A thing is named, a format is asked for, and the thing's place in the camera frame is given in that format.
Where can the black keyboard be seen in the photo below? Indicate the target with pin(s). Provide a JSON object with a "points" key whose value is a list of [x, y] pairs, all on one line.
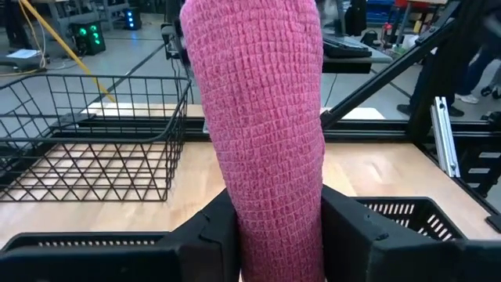
{"points": [[344, 49]]}

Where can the black device with blue lights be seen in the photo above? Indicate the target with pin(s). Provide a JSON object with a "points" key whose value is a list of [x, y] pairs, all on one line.
{"points": [[133, 19]]}

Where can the person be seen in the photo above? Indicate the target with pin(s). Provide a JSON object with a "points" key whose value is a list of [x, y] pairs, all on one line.
{"points": [[475, 70], [438, 78]]}

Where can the computer tower with green lights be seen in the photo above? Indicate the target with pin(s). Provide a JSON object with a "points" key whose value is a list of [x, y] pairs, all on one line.
{"points": [[88, 39]]}

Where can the black slotted plastic basket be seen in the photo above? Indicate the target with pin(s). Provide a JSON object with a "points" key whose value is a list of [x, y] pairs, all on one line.
{"points": [[395, 200]]}

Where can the silver aluminium extrusion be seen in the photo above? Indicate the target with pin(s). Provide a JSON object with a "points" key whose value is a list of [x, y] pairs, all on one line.
{"points": [[444, 137]]}

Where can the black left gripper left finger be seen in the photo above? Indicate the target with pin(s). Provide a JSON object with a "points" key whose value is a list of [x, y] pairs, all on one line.
{"points": [[211, 250]]}

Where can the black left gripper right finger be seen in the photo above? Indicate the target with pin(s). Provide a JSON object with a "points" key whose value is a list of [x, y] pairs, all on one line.
{"points": [[352, 243]]}

